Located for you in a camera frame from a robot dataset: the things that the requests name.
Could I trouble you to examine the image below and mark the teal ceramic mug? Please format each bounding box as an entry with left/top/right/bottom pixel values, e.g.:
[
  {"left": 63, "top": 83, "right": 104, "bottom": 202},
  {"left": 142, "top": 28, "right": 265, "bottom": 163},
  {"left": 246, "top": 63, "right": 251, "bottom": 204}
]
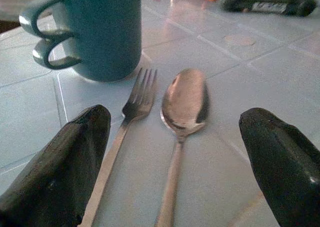
[{"left": 19, "top": 0, "right": 143, "bottom": 83}]

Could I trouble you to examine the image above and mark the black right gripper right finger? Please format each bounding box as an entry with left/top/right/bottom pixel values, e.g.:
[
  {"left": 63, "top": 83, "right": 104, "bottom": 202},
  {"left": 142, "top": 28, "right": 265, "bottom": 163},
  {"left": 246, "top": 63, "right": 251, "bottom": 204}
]
[{"left": 238, "top": 107, "right": 320, "bottom": 227}]

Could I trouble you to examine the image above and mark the steel fork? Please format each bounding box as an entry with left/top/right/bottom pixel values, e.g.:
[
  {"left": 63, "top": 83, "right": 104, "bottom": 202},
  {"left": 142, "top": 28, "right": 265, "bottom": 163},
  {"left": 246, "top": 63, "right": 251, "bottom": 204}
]
[{"left": 78, "top": 67, "right": 158, "bottom": 227}]

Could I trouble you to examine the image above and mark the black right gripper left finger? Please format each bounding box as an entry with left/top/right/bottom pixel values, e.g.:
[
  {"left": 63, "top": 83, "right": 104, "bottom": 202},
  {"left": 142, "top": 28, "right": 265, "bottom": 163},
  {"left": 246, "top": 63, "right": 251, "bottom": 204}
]
[{"left": 0, "top": 104, "right": 112, "bottom": 227}]

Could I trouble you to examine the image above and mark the steel spoon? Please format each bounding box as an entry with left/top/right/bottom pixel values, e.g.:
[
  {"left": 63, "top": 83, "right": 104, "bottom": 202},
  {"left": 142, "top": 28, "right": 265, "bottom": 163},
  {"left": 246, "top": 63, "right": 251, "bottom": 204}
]
[{"left": 154, "top": 68, "right": 210, "bottom": 227}]

